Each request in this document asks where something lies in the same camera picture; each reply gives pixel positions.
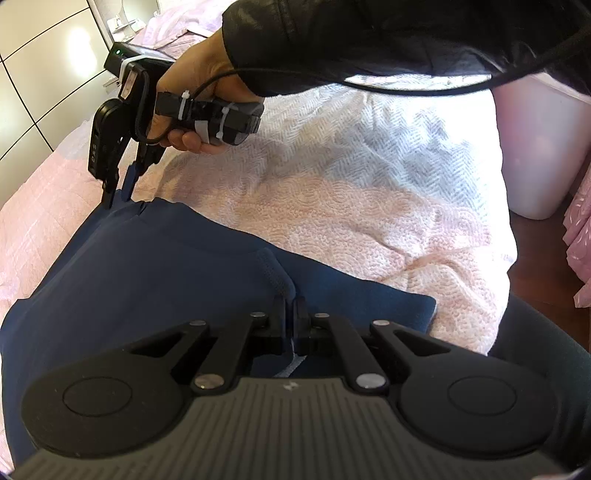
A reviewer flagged navy blue sweatshirt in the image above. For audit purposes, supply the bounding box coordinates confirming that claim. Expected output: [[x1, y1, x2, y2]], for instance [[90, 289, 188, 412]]
[[1, 199, 436, 464]]

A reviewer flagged person's right hand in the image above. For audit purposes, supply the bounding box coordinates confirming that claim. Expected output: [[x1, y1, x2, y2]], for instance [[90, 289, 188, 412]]
[[147, 30, 263, 155]]

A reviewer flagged white glossy wardrobe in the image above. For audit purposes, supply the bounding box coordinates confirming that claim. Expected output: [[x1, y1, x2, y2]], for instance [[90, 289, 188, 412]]
[[1, 1, 109, 203]]

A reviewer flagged person's dark trouser leg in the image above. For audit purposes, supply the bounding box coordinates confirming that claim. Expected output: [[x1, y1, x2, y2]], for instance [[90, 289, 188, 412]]
[[489, 295, 590, 471]]

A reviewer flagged pink quilted bed cover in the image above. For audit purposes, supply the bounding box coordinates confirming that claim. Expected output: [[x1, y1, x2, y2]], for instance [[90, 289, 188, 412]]
[[1, 1, 517, 354]]

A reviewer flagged person's black right sleeve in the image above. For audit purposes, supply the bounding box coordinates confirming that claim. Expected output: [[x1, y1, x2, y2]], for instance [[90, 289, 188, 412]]
[[221, 0, 590, 97]]

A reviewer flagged pink curtain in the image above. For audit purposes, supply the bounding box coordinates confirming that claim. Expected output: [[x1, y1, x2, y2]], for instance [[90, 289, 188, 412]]
[[563, 185, 590, 308]]

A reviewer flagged white plastic storage box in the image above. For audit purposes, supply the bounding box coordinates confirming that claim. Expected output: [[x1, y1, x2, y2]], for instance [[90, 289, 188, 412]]
[[493, 74, 590, 220]]

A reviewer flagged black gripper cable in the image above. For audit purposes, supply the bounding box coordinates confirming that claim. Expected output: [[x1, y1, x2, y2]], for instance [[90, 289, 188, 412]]
[[138, 18, 591, 149]]

